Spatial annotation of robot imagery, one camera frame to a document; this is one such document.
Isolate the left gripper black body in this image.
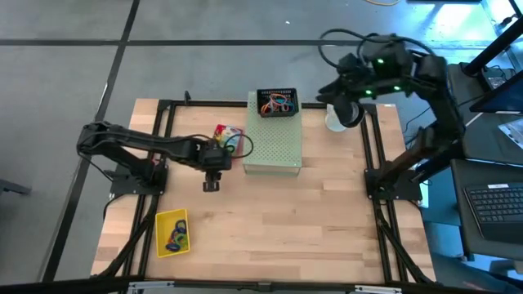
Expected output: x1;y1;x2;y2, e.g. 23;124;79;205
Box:
195;140;234;173

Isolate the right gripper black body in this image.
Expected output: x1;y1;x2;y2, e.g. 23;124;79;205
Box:
335;51;372;100

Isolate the red plastic basket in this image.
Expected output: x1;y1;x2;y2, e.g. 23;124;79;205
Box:
212;123;245;158

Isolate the yellow plastic basket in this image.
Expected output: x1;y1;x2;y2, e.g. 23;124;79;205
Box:
154;207;191;259

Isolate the black plastic basket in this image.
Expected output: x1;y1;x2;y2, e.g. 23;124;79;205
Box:
256;87;300;118

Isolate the black desk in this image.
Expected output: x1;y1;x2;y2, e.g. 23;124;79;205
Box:
449;158;523;262
448;61;523;165

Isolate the blue grey office chair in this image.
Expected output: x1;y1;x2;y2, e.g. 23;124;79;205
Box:
424;244;523;294

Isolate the white cylinder with black rim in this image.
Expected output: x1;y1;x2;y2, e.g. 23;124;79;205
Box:
324;101;366;132

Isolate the pale green perforated metal shelf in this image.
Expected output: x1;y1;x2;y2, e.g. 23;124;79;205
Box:
242;90;304;177

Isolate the black power adapter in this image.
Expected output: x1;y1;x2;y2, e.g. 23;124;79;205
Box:
481;66;508;90

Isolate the black pole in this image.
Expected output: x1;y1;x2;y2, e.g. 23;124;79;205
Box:
463;19;523;78

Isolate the black tilted monitor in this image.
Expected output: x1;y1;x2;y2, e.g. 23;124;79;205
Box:
468;69;523;115

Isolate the black keyboard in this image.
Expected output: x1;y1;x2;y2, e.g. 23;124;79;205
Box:
462;183;523;246

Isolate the grey chair leg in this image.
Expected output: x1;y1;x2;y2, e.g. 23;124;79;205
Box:
0;178;32;198

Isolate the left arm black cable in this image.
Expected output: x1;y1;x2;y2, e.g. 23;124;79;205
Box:
179;133;254;160

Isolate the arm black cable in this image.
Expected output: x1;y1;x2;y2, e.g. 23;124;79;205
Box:
179;133;254;160
317;27;436;70

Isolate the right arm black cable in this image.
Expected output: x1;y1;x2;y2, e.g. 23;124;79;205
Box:
317;27;436;70

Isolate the silver metal bracket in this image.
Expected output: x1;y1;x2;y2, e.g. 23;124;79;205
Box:
354;284;403;294
127;280;176;294

